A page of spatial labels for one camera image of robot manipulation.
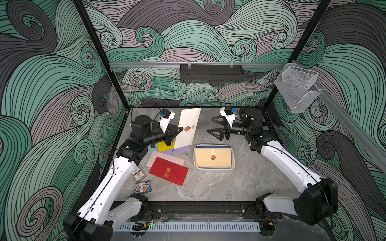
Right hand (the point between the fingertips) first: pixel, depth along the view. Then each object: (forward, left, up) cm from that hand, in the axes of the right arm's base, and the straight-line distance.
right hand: (211, 124), depth 71 cm
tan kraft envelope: (-5, -1, -26) cm, 26 cm away
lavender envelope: (+1, +19, -30) cm, 35 cm away
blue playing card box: (-21, +36, -28) cm, 50 cm away
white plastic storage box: (-12, -3, -25) cm, 28 cm away
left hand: (-4, +14, +4) cm, 15 cm away
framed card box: (-14, +40, -28) cm, 51 cm away
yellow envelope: (+5, +29, -30) cm, 42 cm away
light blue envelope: (+3, +36, -29) cm, 46 cm away
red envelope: (-12, +23, -29) cm, 39 cm away
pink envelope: (-1, +33, -30) cm, 45 cm away
